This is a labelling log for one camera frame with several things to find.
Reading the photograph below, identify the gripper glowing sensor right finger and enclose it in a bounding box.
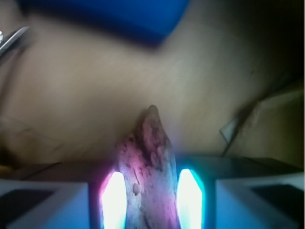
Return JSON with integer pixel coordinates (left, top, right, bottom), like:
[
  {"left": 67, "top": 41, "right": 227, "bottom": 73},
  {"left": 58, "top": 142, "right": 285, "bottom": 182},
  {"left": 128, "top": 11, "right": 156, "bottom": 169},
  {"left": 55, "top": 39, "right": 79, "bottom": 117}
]
[{"left": 177, "top": 156, "right": 305, "bottom": 229}]

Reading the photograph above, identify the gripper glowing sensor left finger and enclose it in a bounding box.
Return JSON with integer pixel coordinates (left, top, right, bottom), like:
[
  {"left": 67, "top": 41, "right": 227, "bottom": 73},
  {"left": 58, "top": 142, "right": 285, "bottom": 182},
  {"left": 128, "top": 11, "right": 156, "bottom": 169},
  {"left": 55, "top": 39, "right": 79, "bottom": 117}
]
[{"left": 0, "top": 163, "right": 126, "bottom": 229}]

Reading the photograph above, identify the brown wood chip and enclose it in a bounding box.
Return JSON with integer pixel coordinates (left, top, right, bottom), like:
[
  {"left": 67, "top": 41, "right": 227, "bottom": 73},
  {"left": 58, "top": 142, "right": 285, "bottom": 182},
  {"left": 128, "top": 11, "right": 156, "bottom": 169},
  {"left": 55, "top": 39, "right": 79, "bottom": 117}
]
[{"left": 115, "top": 105, "right": 181, "bottom": 229}]

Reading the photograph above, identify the brown paper bag bin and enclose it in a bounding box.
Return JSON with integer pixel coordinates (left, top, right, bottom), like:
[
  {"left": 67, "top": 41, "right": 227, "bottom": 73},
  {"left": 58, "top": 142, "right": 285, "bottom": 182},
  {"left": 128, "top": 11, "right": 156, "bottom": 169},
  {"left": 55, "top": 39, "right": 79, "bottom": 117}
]
[{"left": 0, "top": 0, "right": 305, "bottom": 165}]

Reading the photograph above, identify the silver key bunch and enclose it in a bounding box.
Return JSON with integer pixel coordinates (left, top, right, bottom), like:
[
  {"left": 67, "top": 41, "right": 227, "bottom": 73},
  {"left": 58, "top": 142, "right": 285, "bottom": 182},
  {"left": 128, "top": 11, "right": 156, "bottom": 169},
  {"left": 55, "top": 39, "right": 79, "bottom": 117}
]
[{"left": 0, "top": 26, "right": 29, "bottom": 59}]

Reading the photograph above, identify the blue plastic bottle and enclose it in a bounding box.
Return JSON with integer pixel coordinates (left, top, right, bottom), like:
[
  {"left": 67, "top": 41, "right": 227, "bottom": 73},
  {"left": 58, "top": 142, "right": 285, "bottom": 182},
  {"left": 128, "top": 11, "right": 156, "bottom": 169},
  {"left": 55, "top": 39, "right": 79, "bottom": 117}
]
[{"left": 18, "top": 0, "right": 189, "bottom": 46}]

